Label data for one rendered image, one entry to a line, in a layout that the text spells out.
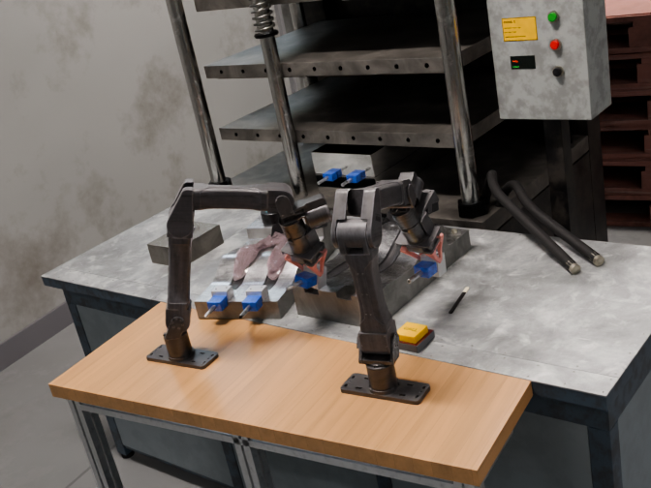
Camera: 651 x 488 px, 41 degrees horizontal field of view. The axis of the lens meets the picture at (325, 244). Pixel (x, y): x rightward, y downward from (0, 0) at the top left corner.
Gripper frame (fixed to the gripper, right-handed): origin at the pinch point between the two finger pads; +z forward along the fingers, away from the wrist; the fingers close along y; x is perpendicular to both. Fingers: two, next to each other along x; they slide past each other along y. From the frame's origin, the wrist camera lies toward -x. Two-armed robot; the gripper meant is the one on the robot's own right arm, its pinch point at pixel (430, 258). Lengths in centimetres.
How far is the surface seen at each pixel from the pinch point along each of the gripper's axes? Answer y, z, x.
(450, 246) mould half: 10.2, 19.6, -18.4
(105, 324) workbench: 127, 22, 29
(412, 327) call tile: -2.3, 3.0, 18.9
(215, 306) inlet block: 55, -4, 27
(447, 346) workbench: -11.1, 6.6, 20.1
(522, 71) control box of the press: 7, 8, -77
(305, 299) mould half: 32.0, 1.9, 16.9
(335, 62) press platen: 73, -1, -75
